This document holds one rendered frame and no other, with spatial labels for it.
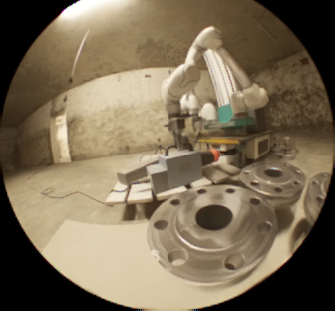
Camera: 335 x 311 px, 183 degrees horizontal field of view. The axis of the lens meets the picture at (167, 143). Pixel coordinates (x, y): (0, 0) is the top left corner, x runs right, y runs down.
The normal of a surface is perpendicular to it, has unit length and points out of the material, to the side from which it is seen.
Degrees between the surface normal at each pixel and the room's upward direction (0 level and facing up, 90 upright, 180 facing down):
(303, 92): 90
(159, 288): 0
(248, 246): 0
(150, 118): 90
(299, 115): 90
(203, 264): 0
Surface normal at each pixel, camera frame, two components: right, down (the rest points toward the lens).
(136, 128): 0.17, 0.06
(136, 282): -0.14, -0.99
